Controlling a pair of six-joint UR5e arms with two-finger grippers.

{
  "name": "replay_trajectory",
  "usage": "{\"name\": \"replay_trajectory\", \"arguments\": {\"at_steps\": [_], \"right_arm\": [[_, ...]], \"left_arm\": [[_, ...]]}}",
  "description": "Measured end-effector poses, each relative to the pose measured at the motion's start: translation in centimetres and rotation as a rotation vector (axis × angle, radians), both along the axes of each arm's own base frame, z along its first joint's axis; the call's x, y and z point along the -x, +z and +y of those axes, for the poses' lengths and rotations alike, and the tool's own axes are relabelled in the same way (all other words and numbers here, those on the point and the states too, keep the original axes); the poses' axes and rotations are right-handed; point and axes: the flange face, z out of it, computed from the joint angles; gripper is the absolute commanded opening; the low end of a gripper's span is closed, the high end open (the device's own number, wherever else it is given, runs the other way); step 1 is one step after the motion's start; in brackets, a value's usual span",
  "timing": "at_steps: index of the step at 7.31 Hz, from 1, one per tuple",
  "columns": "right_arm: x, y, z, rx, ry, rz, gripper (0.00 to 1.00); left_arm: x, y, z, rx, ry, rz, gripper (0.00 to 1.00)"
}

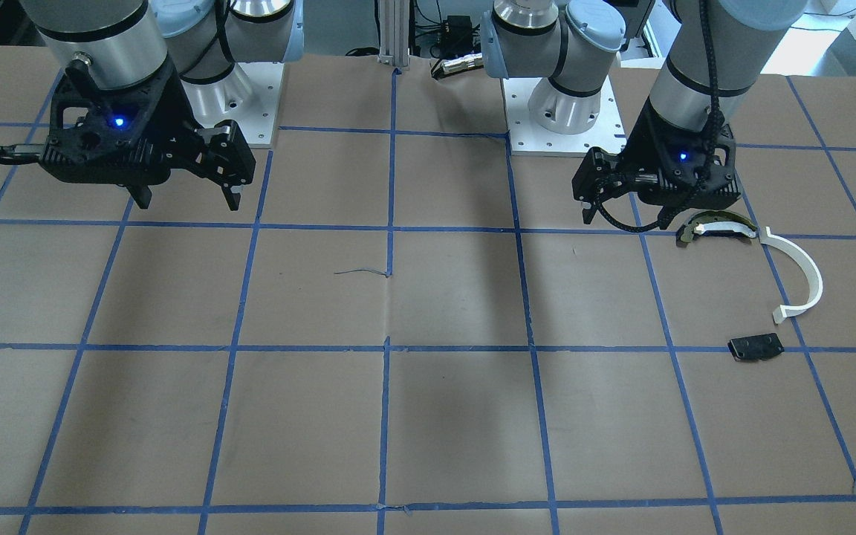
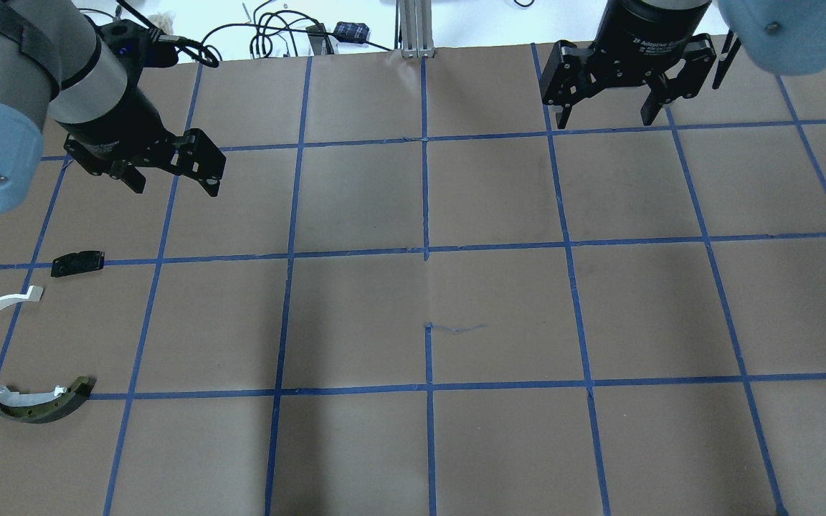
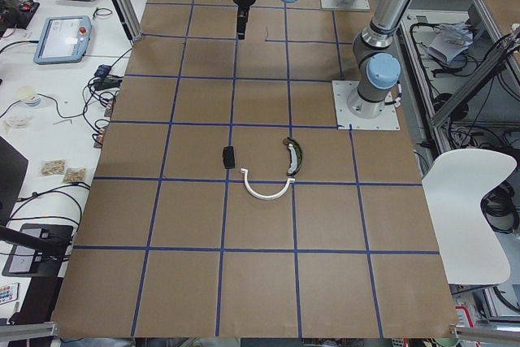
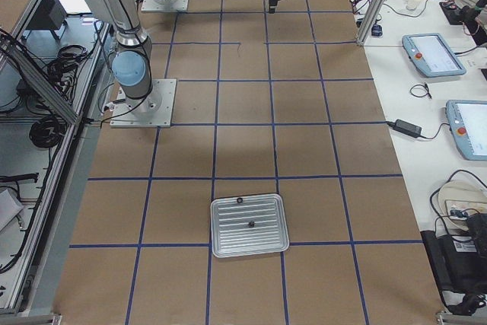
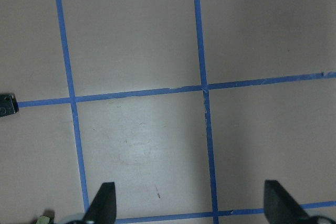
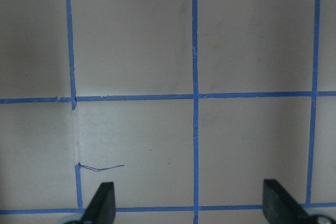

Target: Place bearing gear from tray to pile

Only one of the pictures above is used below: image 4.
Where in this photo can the ribbed silver metal tray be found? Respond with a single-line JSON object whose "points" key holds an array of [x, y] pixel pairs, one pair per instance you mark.
{"points": [[231, 235]]}

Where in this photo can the far blue teach pendant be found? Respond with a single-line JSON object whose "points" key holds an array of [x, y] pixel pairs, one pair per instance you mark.
{"points": [[432, 56]]}

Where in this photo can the blue teach pendant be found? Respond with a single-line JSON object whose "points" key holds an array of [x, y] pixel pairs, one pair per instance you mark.
{"points": [[432, 56], [467, 120]]}

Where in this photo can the black power adapter brick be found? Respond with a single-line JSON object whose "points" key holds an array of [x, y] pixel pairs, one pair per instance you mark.
{"points": [[406, 128]]}

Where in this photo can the near blue teach pendant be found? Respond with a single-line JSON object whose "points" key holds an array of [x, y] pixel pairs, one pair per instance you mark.
{"points": [[467, 120]]}

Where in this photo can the beige round plate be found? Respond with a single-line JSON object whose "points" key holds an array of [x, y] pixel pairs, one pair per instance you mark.
{"points": [[457, 199]]}

